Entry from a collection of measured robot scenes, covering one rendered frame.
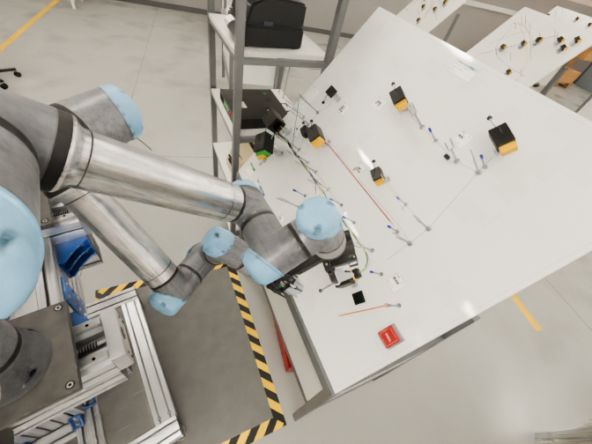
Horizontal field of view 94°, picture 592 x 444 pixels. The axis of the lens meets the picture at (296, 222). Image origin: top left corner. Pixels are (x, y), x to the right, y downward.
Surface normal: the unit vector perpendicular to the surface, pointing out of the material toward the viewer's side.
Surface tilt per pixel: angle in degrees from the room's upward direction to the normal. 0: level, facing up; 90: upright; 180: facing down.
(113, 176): 76
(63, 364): 0
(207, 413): 0
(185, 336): 0
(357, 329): 55
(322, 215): 30
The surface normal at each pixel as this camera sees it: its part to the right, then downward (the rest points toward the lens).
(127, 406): 0.19, -0.65
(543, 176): -0.62, -0.23
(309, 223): -0.23, -0.40
